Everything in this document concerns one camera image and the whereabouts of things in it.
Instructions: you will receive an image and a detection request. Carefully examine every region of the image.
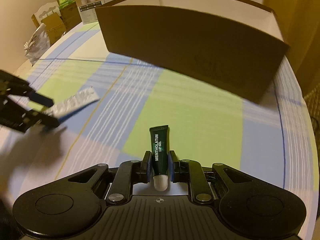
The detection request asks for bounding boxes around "dark green lip gel tube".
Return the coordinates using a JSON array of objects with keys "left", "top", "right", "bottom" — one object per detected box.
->
[{"left": 149, "top": 125, "right": 169, "bottom": 192}]

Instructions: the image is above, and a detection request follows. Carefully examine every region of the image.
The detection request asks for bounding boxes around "white cream tube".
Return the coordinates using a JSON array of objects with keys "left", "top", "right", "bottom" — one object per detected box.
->
[{"left": 42, "top": 87, "right": 100, "bottom": 123}]

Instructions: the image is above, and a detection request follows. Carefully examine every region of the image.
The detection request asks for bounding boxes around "white plastic bag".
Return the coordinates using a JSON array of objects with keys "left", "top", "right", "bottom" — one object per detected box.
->
[{"left": 24, "top": 23, "right": 50, "bottom": 65}]

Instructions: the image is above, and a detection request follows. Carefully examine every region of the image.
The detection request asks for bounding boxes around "white chair back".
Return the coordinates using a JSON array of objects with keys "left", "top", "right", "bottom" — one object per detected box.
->
[{"left": 31, "top": 1, "right": 61, "bottom": 28}]

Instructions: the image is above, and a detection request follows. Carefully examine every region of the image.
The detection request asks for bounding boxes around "brown cardboard boxes stack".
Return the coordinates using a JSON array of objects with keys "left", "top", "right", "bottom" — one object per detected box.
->
[{"left": 41, "top": 1, "right": 81, "bottom": 45}]

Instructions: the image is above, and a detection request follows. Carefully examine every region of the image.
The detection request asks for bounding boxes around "large brown cardboard box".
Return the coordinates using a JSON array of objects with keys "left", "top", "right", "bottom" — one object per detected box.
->
[{"left": 95, "top": 0, "right": 289, "bottom": 103}]

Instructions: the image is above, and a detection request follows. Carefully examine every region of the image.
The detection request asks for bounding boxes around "quilted gold chair cushion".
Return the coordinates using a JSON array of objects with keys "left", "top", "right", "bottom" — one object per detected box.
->
[{"left": 304, "top": 84, "right": 320, "bottom": 134}]

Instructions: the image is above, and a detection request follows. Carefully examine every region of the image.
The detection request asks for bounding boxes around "wooden door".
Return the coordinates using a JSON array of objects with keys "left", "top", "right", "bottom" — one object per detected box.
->
[{"left": 264, "top": 0, "right": 320, "bottom": 95}]

